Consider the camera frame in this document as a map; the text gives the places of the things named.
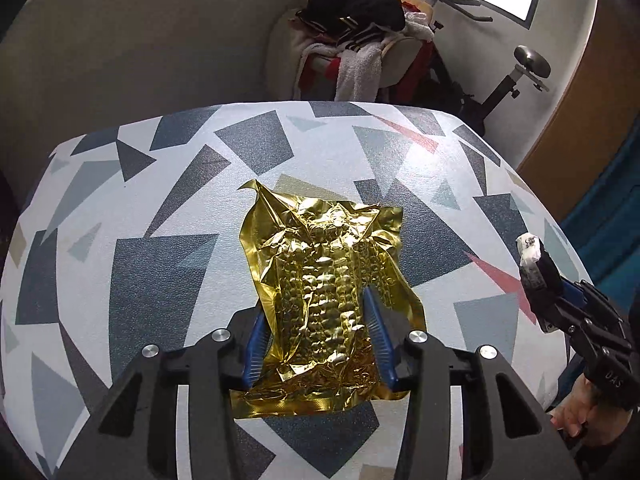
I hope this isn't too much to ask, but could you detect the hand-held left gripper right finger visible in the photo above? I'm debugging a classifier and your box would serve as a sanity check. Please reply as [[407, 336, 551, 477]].
[[362, 287, 584, 480]]

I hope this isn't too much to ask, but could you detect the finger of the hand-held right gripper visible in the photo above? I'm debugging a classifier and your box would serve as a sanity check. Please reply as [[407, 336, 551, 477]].
[[557, 277, 603, 321], [519, 249, 576, 335]]

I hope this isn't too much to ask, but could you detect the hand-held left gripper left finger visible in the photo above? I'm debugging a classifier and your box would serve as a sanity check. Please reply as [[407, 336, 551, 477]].
[[55, 307, 271, 480]]

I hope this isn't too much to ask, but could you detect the small white paper scrap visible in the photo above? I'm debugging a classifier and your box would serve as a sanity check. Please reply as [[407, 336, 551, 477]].
[[515, 232, 544, 292]]

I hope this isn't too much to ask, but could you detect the gold foil bag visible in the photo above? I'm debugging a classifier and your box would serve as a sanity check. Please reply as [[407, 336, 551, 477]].
[[232, 179, 427, 420]]

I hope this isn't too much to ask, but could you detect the person's right hand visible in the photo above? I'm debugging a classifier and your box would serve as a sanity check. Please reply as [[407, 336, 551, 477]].
[[549, 374, 632, 450]]

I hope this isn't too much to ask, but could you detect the blue curtain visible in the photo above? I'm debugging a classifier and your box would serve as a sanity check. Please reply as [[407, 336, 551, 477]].
[[559, 145, 640, 292]]

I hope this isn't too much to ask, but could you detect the wooden door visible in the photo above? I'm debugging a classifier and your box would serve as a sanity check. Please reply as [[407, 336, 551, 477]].
[[515, 0, 640, 222]]

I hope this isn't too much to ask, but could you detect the geometric patterned table cover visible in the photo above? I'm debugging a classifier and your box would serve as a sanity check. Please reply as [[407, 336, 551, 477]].
[[0, 101, 597, 480]]

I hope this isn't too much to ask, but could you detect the black exercise bike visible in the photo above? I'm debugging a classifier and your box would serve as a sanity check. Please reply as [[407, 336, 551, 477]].
[[370, 0, 552, 137]]

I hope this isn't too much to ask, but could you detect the white towel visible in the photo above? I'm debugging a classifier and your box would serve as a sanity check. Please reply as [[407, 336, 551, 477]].
[[334, 41, 384, 102]]

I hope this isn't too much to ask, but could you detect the beige armchair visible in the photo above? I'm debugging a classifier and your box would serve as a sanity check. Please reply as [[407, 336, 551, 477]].
[[265, 7, 437, 105]]

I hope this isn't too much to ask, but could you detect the pile of clothes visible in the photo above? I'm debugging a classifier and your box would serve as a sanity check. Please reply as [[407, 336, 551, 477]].
[[294, 0, 434, 52]]

